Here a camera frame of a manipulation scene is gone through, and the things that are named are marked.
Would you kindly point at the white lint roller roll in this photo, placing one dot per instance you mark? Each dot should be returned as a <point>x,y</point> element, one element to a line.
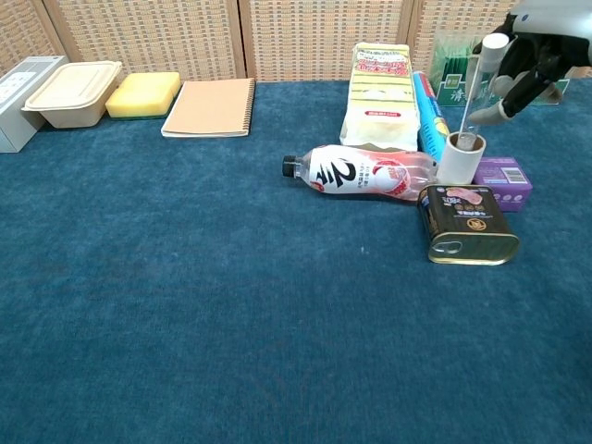
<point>455,166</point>

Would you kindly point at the kraft spiral notebook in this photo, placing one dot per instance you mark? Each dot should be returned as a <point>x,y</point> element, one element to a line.
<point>210,108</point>

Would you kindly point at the beige lidded food container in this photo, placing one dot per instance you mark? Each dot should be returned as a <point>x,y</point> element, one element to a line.
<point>69,94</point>

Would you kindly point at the blue cling film box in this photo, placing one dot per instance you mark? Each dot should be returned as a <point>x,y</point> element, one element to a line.
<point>430,120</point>

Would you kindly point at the red white plastic drink bottle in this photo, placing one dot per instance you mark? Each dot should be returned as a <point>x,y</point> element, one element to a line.
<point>361,173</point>

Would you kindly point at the white power strip box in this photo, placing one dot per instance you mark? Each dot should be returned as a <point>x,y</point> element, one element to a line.
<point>14,97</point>

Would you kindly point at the yellow green sponge pack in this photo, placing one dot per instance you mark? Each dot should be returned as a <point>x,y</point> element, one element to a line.
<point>381,102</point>

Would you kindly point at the small purple box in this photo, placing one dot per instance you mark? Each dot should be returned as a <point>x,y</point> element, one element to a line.
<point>504,182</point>

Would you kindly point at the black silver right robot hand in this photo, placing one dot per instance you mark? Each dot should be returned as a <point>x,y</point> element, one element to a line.
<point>550,46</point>

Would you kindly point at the clear white-capped test tube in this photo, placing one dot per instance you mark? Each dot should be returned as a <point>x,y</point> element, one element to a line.
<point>494,42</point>

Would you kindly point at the dark luncheon meat can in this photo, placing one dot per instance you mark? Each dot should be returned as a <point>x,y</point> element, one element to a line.
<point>467,222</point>

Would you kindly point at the yellow sponge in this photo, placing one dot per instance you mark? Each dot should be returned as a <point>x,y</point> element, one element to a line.
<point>155,77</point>
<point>136,104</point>

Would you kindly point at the blue table cloth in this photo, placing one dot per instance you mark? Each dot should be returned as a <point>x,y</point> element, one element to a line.
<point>185,300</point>

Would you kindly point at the wicker folding screen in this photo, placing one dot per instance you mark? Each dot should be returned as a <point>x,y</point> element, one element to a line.
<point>152,37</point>

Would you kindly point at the clear box of green packets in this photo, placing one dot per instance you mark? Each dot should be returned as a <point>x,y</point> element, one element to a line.
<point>451,83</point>

